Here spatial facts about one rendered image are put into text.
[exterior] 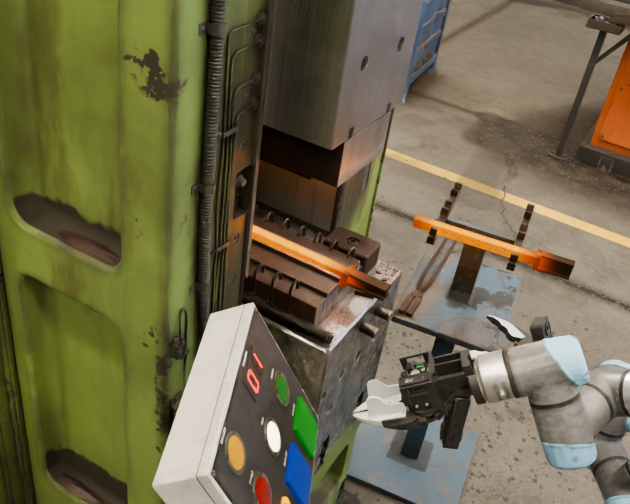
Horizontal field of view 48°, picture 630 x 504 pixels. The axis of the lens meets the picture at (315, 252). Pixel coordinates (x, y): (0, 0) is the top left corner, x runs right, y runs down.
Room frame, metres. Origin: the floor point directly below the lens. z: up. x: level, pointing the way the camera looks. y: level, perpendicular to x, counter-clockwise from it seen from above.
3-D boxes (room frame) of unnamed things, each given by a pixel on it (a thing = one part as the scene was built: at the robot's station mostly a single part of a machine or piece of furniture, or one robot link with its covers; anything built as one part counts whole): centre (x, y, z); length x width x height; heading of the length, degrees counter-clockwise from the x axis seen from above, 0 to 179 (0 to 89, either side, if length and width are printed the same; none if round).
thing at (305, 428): (0.81, -0.03, 1.01); 0.07 x 0.05 x 0.07; 0
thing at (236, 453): (0.61, 0.06, 1.16); 0.05 x 0.03 x 0.04; 155
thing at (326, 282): (1.35, 0.13, 0.96); 0.42 x 0.20 x 0.09; 65
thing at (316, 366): (1.40, 0.11, 0.69); 0.56 x 0.38 x 0.45; 65
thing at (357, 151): (1.35, 0.13, 1.32); 0.42 x 0.20 x 0.10; 65
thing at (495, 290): (1.67, -0.44, 0.70); 0.40 x 0.30 x 0.02; 163
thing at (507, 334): (1.18, -0.42, 0.98); 0.09 x 0.03 x 0.06; 29
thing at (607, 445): (1.00, -0.62, 0.88); 0.11 x 0.08 x 0.11; 8
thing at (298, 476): (0.71, -0.03, 1.01); 0.07 x 0.05 x 0.07; 0
